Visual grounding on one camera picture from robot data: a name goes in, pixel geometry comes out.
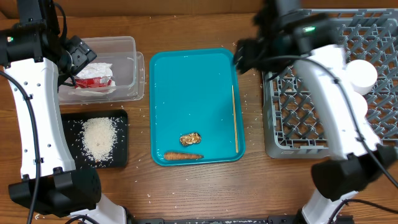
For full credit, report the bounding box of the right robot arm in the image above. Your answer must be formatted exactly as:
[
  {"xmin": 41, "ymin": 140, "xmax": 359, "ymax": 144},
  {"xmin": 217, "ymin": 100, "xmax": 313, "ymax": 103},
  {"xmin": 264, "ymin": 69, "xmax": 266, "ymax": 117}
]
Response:
[{"xmin": 234, "ymin": 1, "xmax": 397, "ymax": 223}]

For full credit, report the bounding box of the clear plastic bin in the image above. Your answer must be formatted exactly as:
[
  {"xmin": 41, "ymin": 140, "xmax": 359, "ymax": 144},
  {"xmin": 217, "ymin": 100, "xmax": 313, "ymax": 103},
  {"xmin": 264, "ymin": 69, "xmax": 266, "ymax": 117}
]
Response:
[{"xmin": 58, "ymin": 36, "xmax": 146, "ymax": 105}]

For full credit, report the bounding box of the white printed paper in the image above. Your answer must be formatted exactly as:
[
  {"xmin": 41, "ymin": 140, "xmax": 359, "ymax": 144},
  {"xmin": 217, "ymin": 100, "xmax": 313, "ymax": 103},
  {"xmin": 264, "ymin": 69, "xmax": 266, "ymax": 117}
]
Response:
[{"xmin": 76, "ymin": 63, "xmax": 113, "ymax": 79}]

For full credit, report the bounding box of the red snack wrapper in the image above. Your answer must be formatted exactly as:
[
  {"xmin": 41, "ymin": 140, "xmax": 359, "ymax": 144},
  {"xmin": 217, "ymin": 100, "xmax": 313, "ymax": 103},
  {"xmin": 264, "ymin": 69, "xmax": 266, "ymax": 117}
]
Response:
[{"xmin": 75, "ymin": 77, "xmax": 113, "ymax": 88}]

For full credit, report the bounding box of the wooden chopstick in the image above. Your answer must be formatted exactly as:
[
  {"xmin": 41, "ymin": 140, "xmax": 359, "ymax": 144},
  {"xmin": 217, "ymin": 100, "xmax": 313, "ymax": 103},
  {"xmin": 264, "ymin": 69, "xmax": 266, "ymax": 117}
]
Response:
[{"xmin": 231, "ymin": 85, "xmax": 239, "ymax": 153}]

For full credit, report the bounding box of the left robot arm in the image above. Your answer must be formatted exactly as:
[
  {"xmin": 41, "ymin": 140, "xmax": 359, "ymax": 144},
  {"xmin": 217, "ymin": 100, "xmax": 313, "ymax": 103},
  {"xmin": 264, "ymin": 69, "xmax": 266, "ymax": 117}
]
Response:
[{"xmin": 1, "ymin": 0, "xmax": 134, "ymax": 223}]

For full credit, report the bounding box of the small white plate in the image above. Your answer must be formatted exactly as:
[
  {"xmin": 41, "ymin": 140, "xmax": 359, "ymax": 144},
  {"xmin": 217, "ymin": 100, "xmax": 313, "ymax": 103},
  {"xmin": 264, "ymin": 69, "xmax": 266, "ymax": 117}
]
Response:
[{"xmin": 350, "ymin": 91, "xmax": 368, "ymax": 118}]

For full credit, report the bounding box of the pile of white rice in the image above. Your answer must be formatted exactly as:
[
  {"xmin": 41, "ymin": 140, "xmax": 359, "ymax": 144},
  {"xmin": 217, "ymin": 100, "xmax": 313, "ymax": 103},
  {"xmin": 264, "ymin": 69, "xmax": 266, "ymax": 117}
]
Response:
[{"xmin": 82, "ymin": 118, "xmax": 117, "ymax": 162}]

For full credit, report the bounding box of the grey dishwasher rack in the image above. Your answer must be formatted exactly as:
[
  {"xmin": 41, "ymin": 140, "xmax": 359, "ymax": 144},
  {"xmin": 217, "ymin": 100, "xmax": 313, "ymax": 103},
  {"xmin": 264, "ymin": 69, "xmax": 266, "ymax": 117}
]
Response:
[{"xmin": 263, "ymin": 9, "xmax": 397, "ymax": 159}]

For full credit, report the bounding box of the white bowl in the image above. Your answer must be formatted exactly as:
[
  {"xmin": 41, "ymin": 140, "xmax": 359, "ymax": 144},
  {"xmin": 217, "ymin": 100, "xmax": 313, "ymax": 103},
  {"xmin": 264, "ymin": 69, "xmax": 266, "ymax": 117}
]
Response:
[{"xmin": 346, "ymin": 60, "xmax": 378, "ymax": 95}]

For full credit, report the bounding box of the teal serving tray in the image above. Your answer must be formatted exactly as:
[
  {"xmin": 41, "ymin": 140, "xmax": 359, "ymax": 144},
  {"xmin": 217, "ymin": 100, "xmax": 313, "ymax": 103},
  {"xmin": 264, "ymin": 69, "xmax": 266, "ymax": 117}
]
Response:
[{"xmin": 149, "ymin": 48, "xmax": 246, "ymax": 166}]

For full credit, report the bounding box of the carrot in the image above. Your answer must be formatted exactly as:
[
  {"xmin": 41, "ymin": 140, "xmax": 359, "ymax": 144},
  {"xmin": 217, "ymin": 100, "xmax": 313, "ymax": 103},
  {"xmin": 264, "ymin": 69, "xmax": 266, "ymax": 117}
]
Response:
[{"xmin": 164, "ymin": 152, "xmax": 204, "ymax": 161}]

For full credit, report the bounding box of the brown food scrap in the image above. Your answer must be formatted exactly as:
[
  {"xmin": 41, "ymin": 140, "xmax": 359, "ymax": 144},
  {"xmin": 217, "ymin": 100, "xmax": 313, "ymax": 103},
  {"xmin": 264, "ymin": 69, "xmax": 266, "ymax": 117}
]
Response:
[{"xmin": 179, "ymin": 133, "xmax": 201, "ymax": 146}]

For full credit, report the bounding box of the black tray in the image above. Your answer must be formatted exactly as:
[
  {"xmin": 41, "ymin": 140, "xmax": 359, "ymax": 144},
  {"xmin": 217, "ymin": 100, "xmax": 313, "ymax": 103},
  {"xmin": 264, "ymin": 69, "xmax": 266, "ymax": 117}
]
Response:
[{"xmin": 62, "ymin": 110, "xmax": 129, "ymax": 169}]

